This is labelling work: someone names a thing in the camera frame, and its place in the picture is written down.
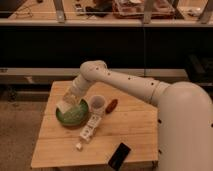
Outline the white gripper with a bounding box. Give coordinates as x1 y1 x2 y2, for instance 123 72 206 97
63 75 90 105

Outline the white sponge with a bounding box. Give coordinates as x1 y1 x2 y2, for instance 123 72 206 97
56 100 73 113

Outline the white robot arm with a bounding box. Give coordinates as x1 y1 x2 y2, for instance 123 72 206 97
64 61 213 171

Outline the green ceramic bowl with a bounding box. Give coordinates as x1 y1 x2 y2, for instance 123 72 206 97
56 99 89 127

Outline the clear plastic cup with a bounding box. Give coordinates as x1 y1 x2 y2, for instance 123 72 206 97
89 95 106 116

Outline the wooden folding table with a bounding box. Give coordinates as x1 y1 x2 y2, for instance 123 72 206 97
31 81 157 171

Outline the white plastic bottle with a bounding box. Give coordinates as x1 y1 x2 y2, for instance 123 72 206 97
79 115 102 142

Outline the brown sausage-shaped object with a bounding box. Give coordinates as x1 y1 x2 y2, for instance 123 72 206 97
105 99 118 114

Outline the small white bottle cap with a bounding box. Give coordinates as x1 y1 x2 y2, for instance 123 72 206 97
76 143 83 150

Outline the black smartphone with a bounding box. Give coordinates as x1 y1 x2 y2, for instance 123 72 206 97
108 143 131 171

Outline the cluttered tray on shelf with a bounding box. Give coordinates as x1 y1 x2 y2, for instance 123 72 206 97
112 0 175 18

